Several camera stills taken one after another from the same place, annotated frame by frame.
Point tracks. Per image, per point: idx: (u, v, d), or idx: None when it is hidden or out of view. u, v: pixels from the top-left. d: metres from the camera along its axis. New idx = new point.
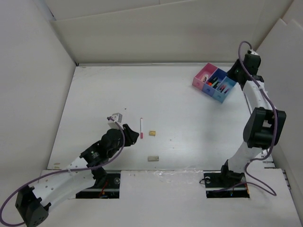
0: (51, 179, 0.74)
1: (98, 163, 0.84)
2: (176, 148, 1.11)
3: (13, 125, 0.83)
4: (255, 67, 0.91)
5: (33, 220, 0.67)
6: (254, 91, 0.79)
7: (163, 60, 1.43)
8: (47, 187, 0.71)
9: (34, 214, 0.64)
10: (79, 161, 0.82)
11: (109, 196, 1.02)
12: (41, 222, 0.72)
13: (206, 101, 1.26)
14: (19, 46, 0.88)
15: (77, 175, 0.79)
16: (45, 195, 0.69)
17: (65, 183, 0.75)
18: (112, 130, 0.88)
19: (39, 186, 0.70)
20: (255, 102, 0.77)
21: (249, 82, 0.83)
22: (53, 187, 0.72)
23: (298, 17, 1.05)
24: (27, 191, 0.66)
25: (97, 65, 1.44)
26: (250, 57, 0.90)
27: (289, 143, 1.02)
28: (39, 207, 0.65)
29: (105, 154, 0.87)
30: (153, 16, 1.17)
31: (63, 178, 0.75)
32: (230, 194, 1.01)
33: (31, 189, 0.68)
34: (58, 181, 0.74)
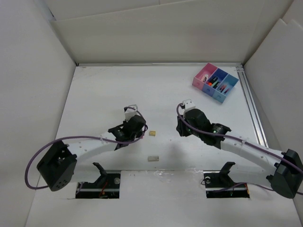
0: (85, 142, 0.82)
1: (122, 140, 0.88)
2: (176, 148, 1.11)
3: (13, 125, 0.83)
4: (207, 121, 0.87)
5: (63, 176, 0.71)
6: (243, 147, 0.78)
7: (163, 60, 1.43)
8: (81, 148, 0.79)
9: (71, 167, 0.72)
10: (109, 134, 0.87)
11: (109, 196, 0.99)
12: (60, 186, 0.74)
13: (206, 101, 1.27)
14: (18, 46, 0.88)
15: (108, 144, 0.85)
16: (79, 152, 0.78)
17: (96, 149, 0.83)
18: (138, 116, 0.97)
19: (74, 144, 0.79)
20: (257, 159, 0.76)
21: (225, 141, 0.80)
22: (86, 148, 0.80)
23: (298, 17, 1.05)
24: (63, 145, 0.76)
25: (97, 65, 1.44)
26: (197, 118, 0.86)
27: (289, 143, 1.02)
28: (74, 161, 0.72)
29: (129, 135, 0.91)
30: (153, 16, 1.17)
31: (95, 144, 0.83)
32: (230, 194, 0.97)
33: (66, 146, 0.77)
34: (91, 144, 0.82)
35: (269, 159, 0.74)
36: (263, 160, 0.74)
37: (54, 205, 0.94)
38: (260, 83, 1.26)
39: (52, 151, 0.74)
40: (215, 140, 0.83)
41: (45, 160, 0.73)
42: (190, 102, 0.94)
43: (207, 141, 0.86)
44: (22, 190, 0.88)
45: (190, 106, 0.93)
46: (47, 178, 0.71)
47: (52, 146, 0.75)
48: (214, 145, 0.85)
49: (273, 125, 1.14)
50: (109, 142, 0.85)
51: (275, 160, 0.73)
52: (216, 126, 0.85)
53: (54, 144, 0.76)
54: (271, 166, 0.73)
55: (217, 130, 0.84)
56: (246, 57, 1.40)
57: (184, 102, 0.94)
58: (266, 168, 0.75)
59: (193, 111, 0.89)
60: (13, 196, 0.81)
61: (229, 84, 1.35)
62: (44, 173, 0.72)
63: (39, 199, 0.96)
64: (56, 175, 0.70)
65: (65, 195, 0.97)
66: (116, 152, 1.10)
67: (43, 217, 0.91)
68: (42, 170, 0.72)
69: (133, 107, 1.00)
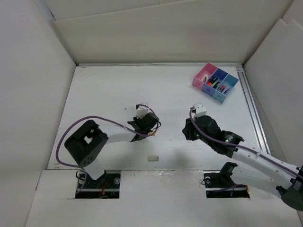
0: (112, 126, 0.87)
1: (138, 131, 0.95)
2: (176, 148, 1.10)
3: (13, 125, 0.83)
4: (218, 129, 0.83)
5: (92, 152, 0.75)
6: (257, 161, 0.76)
7: (163, 60, 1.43)
8: (109, 129, 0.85)
9: (100, 145, 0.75)
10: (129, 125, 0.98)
11: (109, 196, 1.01)
12: (86, 163, 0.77)
13: (206, 101, 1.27)
14: (18, 46, 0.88)
15: (128, 134, 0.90)
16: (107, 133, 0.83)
17: (118, 135, 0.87)
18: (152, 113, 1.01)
19: (103, 126, 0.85)
20: (271, 172, 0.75)
21: (238, 151, 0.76)
22: (113, 131, 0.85)
23: (298, 17, 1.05)
24: (93, 124, 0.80)
25: (97, 65, 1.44)
26: (208, 126, 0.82)
27: (290, 143, 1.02)
28: (104, 140, 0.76)
29: (144, 128, 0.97)
30: (153, 16, 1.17)
31: (120, 129, 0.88)
32: (230, 194, 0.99)
33: (95, 125, 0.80)
34: (117, 129, 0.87)
35: (285, 173, 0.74)
36: (280, 175, 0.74)
37: (54, 205, 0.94)
38: (260, 83, 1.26)
39: (83, 128, 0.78)
40: (226, 149, 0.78)
41: (76, 135, 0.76)
42: (202, 107, 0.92)
43: (218, 150, 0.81)
44: (22, 190, 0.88)
45: (201, 110, 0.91)
46: (77, 153, 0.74)
47: (83, 124, 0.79)
48: (225, 154, 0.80)
49: (273, 125, 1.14)
50: (130, 131, 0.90)
51: (290, 175, 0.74)
52: (227, 134, 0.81)
53: (86, 122, 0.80)
54: (287, 180, 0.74)
55: (229, 138, 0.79)
56: (246, 57, 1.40)
57: (195, 106, 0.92)
58: (280, 182, 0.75)
59: (204, 118, 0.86)
60: (13, 196, 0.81)
61: (229, 84, 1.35)
62: (74, 147, 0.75)
63: (38, 199, 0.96)
64: (88, 148, 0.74)
65: (65, 195, 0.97)
66: (116, 152, 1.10)
67: (42, 217, 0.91)
68: (71, 145, 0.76)
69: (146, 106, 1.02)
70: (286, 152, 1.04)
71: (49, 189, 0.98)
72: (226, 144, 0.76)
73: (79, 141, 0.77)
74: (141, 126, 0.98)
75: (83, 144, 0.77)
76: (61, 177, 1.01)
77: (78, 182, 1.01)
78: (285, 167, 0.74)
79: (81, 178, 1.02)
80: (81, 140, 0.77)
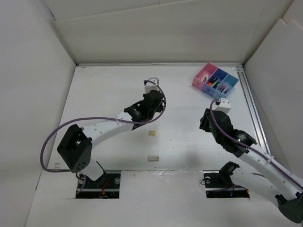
0: (100, 124, 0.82)
1: (138, 119, 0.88)
2: (176, 148, 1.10)
3: (13, 125, 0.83)
4: (231, 126, 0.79)
5: (80, 160, 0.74)
6: (266, 167, 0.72)
7: (163, 60, 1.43)
8: (95, 130, 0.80)
9: (86, 151, 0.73)
10: (125, 114, 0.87)
11: (109, 196, 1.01)
12: (80, 168, 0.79)
13: (206, 101, 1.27)
14: (18, 46, 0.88)
15: (124, 126, 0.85)
16: (94, 135, 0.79)
17: (112, 130, 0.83)
18: (157, 92, 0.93)
19: (88, 128, 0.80)
20: (278, 182, 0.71)
21: (249, 153, 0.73)
22: (101, 131, 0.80)
23: (298, 17, 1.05)
24: (78, 128, 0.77)
25: (97, 64, 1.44)
26: (220, 121, 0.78)
27: (290, 143, 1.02)
28: (88, 146, 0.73)
29: (147, 113, 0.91)
30: (152, 16, 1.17)
31: (111, 125, 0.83)
32: (230, 194, 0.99)
33: (80, 130, 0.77)
34: (106, 126, 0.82)
35: (291, 186, 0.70)
36: (285, 186, 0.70)
37: (54, 205, 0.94)
38: (260, 83, 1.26)
39: (68, 134, 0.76)
40: (236, 147, 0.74)
41: (64, 144, 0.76)
42: (227, 103, 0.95)
43: (227, 147, 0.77)
44: (22, 190, 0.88)
45: (224, 106, 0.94)
46: (67, 161, 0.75)
47: (67, 130, 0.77)
48: (233, 153, 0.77)
49: (273, 125, 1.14)
50: (125, 123, 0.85)
51: (297, 188, 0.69)
52: (240, 133, 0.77)
53: (70, 127, 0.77)
54: (292, 193, 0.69)
55: (241, 137, 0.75)
56: (246, 57, 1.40)
57: (221, 100, 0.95)
58: (283, 192, 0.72)
59: (219, 113, 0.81)
60: (13, 196, 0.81)
61: (229, 84, 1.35)
62: (64, 155, 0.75)
63: (38, 199, 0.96)
64: (75, 156, 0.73)
65: (65, 195, 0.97)
66: (116, 152, 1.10)
67: (42, 218, 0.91)
68: (62, 153, 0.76)
69: (155, 82, 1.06)
70: (286, 152, 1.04)
71: (49, 189, 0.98)
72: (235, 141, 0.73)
73: (68, 149, 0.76)
74: (143, 110, 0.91)
75: (72, 150, 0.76)
76: (61, 177, 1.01)
77: (78, 182, 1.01)
78: (293, 179, 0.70)
79: (81, 178, 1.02)
80: (70, 146, 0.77)
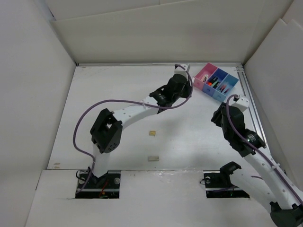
0: (129, 109, 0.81)
1: (163, 104, 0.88)
2: (176, 148, 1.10)
3: (13, 125, 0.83)
4: (243, 124, 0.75)
5: (112, 142, 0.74)
6: (269, 172, 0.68)
7: (163, 60, 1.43)
8: (124, 114, 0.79)
9: (118, 134, 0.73)
10: (152, 99, 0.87)
11: (109, 196, 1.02)
12: (112, 149, 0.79)
13: (206, 101, 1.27)
14: (19, 47, 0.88)
15: (149, 110, 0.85)
16: (124, 118, 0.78)
17: (139, 114, 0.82)
18: (180, 76, 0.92)
19: (118, 112, 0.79)
20: (277, 190, 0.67)
21: (254, 155, 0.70)
22: (130, 115, 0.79)
23: (298, 17, 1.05)
24: (109, 112, 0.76)
25: (96, 65, 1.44)
26: (234, 117, 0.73)
27: (290, 143, 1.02)
28: (119, 129, 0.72)
29: (171, 98, 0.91)
30: (153, 16, 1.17)
31: (138, 109, 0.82)
32: (230, 194, 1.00)
33: (110, 113, 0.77)
34: (134, 110, 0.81)
35: (289, 196, 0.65)
36: (283, 195, 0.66)
37: (54, 205, 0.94)
38: (260, 83, 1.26)
39: (100, 118, 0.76)
40: (244, 146, 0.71)
41: (96, 126, 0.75)
42: (246, 101, 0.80)
43: (234, 144, 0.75)
44: (22, 191, 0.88)
45: (242, 103, 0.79)
46: (100, 143, 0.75)
47: (99, 114, 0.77)
48: (239, 152, 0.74)
49: (273, 125, 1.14)
50: (151, 108, 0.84)
51: (295, 200, 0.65)
52: (250, 133, 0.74)
53: (101, 111, 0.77)
54: (288, 204, 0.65)
55: (250, 138, 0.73)
56: (246, 57, 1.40)
57: (240, 96, 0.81)
58: (280, 201, 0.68)
59: (234, 109, 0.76)
60: (13, 196, 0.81)
61: (229, 84, 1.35)
62: (97, 138, 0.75)
63: (38, 199, 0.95)
64: (107, 138, 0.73)
65: (65, 195, 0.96)
66: (116, 152, 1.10)
67: (42, 218, 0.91)
68: (94, 136, 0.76)
69: (184, 66, 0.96)
70: (286, 152, 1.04)
71: (49, 189, 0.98)
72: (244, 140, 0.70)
73: (101, 131, 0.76)
74: (167, 94, 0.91)
75: (104, 133, 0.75)
76: (61, 177, 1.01)
77: (78, 182, 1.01)
78: (293, 190, 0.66)
79: (81, 178, 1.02)
80: (102, 129, 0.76)
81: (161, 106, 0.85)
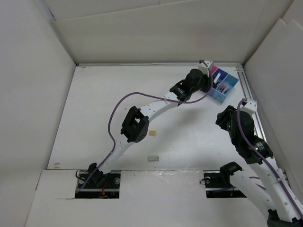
0: (153, 104, 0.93)
1: (182, 98, 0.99)
2: (176, 148, 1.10)
3: (13, 125, 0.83)
4: (252, 131, 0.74)
5: (141, 133, 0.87)
6: (273, 184, 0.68)
7: (163, 60, 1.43)
8: (150, 109, 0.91)
9: (147, 126, 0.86)
10: (172, 93, 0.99)
11: (109, 196, 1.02)
12: (142, 139, 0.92)
13: (206, 101, 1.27)
14: (19, 47, 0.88)
15: (170, 105, 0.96)
16: (150, 113, 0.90)
17: (162, 109, 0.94)
18: (196, 72, 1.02)
19: (144, 108, 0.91)
20: (278, 202, 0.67)
21: (262, 165, 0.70)
22: (154, 110, 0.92)
23: (298, 17, 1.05)
24: (137, 109, 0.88)
25: (96, 65, 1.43)
26: (244, 123, 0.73)
27: (290, 143, 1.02)
28: (146, 123, 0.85)
29: (189, 91, 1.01)
30: (153, 16, 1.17)
31: (161, 105, 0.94)
32: (230, 194, 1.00)
33: (138, 110, 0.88)
34: (157, 106, 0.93)
35: (290, 210, 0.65)
36: (284, 207, 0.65)
37: (54, 205, 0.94)
38: (260, 83, 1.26)
39: (129, 114, 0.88)
40: (251, 153, 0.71)
41: (127, 122, 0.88)
42: (254, 105, 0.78)
43: (241, 150, 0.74)
44: (22, 191, 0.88)
45: (250, 108, 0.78)
46: (131, 135, 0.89)
47: (129, 111, 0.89)
48: (245, 159, 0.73)
49: (273, 125, 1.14)
50: (171, 102, 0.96)
51: (296, 214, 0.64)
52: (258, 140, 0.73)
53: (130, 108, 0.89)
54: (288, 216, 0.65)
55: (258, 146, 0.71)
56: (246, 57, 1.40)
57: (248, 100, 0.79)
58: (280, 213, 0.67)
59: (245, 115, 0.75)
60: (13, 195, 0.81)
61: (229, 84, 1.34)
62: (129, 130, 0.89)
63: (38, 199, 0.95)
64: (137, 132, 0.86)
65: (65, 195, 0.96)
66: None
67: (41, 218, 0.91)
68: (126, 129, 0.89)
69: (207, 63, 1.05)
70: (286, 153, 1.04)
71: (49, 189, 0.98)
72: (252, 148, 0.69)
73: (130, 125, 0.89)
74: (186, 88, 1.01)
75: (134, 126, 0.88)
76: (61, 177, 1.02)
77: (78, 182, 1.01)
78: (295, 204, 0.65)
79: (81, 178, 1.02)
80: (133, 123, 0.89)
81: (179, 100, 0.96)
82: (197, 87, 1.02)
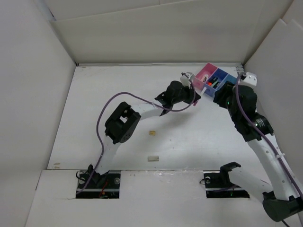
0: (143, 104, 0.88)
1: (165, 107, 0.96)
2: (176, 148, 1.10)
3: (13, 125, 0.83)
4: (253, 107, 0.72)
5: (128, 132, 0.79)
6: (271, 161, 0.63)
7: (163, 60, 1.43)
8: (140, 109, 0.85)
9: (136, 123, 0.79)
10: (157, 101, 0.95)
11: (109, 196, 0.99)
12: (126, 139, 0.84)
13: (206, 101, 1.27)
14: (19, 47, 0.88)
15: (156, 110, 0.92)
16: (139, 112, 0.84)
17: (149, 112, 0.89)
18: (177, 83, 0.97)
19: (134, 106, 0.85)
20: (276, 179, 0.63)
21: (260, 142, 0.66)
22: (144, 109, 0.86)
23: (298, 17, 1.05)
24: (127, 105, 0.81)
25: (96, 65, 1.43)
26: (246, 97, 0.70)
27: (289, 143, 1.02)
28: (136, 120, 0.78)
29: (171, 102, 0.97)
30: (153, 16, 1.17)
31: (149, 107, 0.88)
32: (230, 194, 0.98)
33: (128, 106, 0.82)
34: (147, 107, 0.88)
35: (288, 187, 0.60)
36: (281, 185, 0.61)
37: (54, 205, 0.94)
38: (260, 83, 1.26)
39: (119, 110, 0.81)
40: (250, 130, 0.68)
41: (113, 117, 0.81)
42: (253, 80, 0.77)
43: (239, 126, 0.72)
44: (22, 191, 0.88)
45: (250, 82, 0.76)
46: (115, 133, 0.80)
47: (118, 106, 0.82)
48: (244, 135, 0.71)
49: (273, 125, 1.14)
50: (158, 108, 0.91)
51: (293, 192, 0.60)
52: (259, 117, 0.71)
53: (120, 104, 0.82)
54: (285, 194, 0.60)
55: (258, 122, 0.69)
56: (246, 57, 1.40)
57: (247, 74, 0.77)
58: (277, 191, 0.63)
59: (247, 90, 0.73)
60: (13, 196, 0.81)
61: None
62: (113, 128, 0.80)
63: (38, 199, 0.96)
64: (123, 128, 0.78)
65: (65, 195, 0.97)
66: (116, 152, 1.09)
67: (42, 218, 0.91)
68: (111, 126, 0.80)
69: (188, 75, 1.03)
70: (286, 153, 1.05)
71: (49, 189, 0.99)
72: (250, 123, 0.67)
73: (116, 123, 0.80)
74: (167, 99, 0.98)
75: (120, 124, 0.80)
76: (61, 177, 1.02)
77: (78, 182, 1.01)
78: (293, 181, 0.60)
79: (81, 178, 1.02)
80: (118, 120, 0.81)
81: (164, 108, 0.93)
82: (178, 98, 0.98)
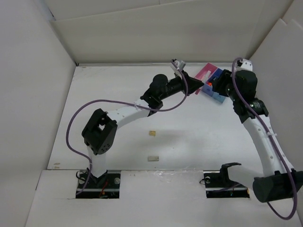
0: (121, 109, 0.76)
1: (153, 106, 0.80)
2: (176, 148, 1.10)
3: (13, 125, 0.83)
4: (253, 90, 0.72)
5: (103, 144, 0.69)
6: (262, 137, 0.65)
7: (163, 60, 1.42)
8: (119, 114, 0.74)
9: (113, 133, 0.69)
10: (142, 100, 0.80)
11: (109, 196, 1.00)
12: (107, 149, 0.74)
13: (206, 101, 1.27)
14: (19, 46, 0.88)
15: (142, 112, 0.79)
16: (117, 119, 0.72)
17: (131, 116, 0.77)
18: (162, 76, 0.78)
19: (111, 112, 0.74)
20: (264, 155, 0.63)
21: (253, 120, 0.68)
22: (124, 115, 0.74)
23: (298, 17, 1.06)
24: (102, 112, 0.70)
25: (96, 65, 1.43)
26: (246, 80, 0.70)
27: (289, 143, 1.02)
28: (112, 130, 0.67)
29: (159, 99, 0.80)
30: (153, 16, 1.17)
31: (130, 110, 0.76)
32: (230, 194, 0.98)
33: (104, 113, 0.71)
34: (128, 111, 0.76)
35: (275, 163, 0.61)
36: (269, 161, 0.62)
37: (54, 205, 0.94)
38: None
39: (93, 118, 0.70)
40: (245, 110, 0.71)
41: (89, 127, 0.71)
42: (250, 65, 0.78)
43: (236, 108, 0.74)
44: (22, 191, 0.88)
45: (246, 67, 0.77)
46: (92, 145, 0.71)
47: (93, 114, 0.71)
48: (240, 116, 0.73)
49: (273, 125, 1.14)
50: (143, 109, 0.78)
51: (280, 169, 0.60)
52: (256, 101, 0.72)
53: (95, 111, 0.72)
54: (271, 170, 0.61)
55: (254, 104, 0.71)
56: (246, 57, 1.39)
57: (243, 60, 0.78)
58: (265, 168, 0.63)
59: (248, 73, 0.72)
60: (13, 196, 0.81)
61: None
62: (89, 139, 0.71)
63: (38, 199, 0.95)
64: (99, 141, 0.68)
65: (65, 195, 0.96)
66: (116, 152, 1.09)
67: (42, 218, 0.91)
68: (87, 137, 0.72)
69: (176, 65, 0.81)
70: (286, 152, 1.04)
71: (49, 188, 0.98)
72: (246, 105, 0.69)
73: (93, 133, 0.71)
74: (154, 96, 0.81)
75: (96, 134, 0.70)
76: (61, 177, 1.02)
77: (78, 182, 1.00)
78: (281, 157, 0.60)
79: (81, 178, 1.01)
80: (95, 129, 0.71)
81: (151, 109, 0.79)
82: (166, 93, 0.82)
